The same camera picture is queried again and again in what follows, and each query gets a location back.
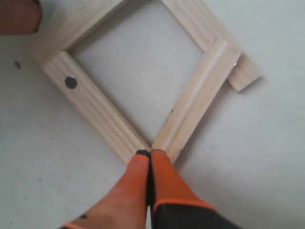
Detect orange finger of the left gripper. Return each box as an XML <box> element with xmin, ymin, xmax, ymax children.
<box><xmin>0</xmin><ymin>0</ymin><xmax>43</xmax><ymax>35</ymax></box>

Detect plain wooden stick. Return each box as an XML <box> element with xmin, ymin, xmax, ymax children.
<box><xmin>28</xmin><ymin>0</ymin><xmax>126</xmax><ymax>66</ymax></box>

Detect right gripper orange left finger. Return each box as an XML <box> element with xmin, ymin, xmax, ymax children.
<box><xmin>61</xmin><ymin>150</ymin><xmax>150</xmax><ymax>229</ymax></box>

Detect grooved wood block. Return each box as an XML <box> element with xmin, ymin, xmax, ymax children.
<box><xmin>152</xmin><ymin>39</ymin><xmax>242</xmax><ymax>162</ymax></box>

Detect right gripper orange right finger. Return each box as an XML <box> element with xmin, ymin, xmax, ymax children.
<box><xmin>151</xmin><ymin>149</ymin><xmax>239</xmax><ymax>229</ymax></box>

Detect wooden stick with two holes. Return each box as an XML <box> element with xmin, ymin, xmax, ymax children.
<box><xmin>43</xmin><ymin>51</ymin><xmax>150</xmax><ymax>163</ymax></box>

